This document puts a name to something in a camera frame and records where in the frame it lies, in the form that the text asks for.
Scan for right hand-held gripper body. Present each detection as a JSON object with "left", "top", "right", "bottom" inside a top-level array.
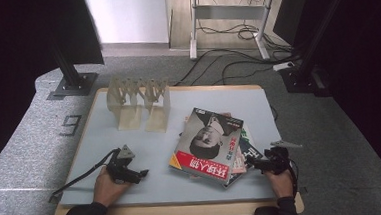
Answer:
[{"left": 264, "top": 139, "right": 305, "bottom": 176}]

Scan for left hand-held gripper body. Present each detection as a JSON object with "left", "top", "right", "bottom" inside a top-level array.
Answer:
[{"left": 105, "top": 143, "right": 141, "bottom": 185}]

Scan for dark blue lava magazine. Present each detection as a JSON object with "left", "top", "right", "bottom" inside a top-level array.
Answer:
[{"left": 219, "top": 136, "right": 268, "bottom": 190}]

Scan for reddish brown science fiction magazine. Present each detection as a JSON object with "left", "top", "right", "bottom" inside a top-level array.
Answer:
[{"left": 223, "top": 110, "right": 250, "bottom": 175}]

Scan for beige expandable book rack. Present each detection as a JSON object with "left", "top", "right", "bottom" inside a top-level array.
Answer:
[{"left": 105, "top": 74, "right": 174, "bottom": 138}]

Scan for person's right hand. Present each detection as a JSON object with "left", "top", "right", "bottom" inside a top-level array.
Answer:
[{"left": 265, "top": 169, "right": 295, "bottom": 200}]

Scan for person's left hand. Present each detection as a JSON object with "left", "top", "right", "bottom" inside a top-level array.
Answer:
[{"left": 91, "top": 164, "right": 134, "bottom": 209}]

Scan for wooden table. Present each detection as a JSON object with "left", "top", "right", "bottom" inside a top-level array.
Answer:
[{"left": 45, "top": 76, "right": 305, "bottom": 215}]

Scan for black slanted metal stand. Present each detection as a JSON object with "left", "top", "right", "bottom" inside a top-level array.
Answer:
[{"left": 274, "top": 0, "right": 362, "bottom": 100}]

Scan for white power strip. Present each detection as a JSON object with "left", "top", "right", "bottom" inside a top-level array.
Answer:
[{"left": 272, "top": 60, "right": 296, "bottom": 73}]

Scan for black metal stand square base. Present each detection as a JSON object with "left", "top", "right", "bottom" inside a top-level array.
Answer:
[{"left": 43, "top": 26, "right": 101, "bottom": 99}]

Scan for dark curtain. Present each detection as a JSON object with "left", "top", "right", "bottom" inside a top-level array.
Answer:
[
  {"left": 288, "top": 0, "right": 381, "bottom": 195},
  {"left": 0, "top": 0, "right": 112, "bottom": 177}
]

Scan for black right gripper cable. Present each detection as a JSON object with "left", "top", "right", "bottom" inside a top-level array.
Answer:
[{"left": 285, "top": 158, "right": 301, "bottom": 197}]

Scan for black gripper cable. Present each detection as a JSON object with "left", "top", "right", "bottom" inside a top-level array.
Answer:
[
  {"left": 46, "top": 148, "right": 124, "bottom": 201},
  {"left": 285, "top": 158, "right": 301, "bottom": 197}
]

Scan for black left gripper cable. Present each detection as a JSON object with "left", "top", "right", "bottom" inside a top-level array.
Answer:
[{"left": 46, "top": 148, "right": 124, "bottom": 201}]

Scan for black floor cables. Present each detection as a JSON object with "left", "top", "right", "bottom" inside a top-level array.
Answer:
[{"left": 170, "top": 20, "right": 303, "bottom": 89}]

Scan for white metal desk frame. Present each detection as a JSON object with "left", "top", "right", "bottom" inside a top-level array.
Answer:
[{"left": 184, "top": 0, "right": 314, "bottom": 66}]

